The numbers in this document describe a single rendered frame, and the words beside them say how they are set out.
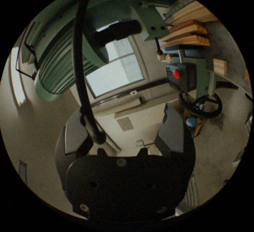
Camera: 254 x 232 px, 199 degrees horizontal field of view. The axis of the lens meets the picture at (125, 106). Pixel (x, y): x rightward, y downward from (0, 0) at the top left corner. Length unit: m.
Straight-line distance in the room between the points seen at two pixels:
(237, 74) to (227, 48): 0.06
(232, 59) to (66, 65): 0.40
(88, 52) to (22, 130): 1.50
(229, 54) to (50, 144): 1.85
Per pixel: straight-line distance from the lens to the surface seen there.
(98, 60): 0.19
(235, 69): 0.26
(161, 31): 0.24
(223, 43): 0.26
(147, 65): 1.60
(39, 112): 1.62
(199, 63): 0.26
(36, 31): 0.36
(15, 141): 1.58
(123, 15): 0.33
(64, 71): 0.22
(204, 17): 0.26
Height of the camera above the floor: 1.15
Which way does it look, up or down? 11 degrees up
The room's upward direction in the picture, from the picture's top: 108 degrees counter-clockwise
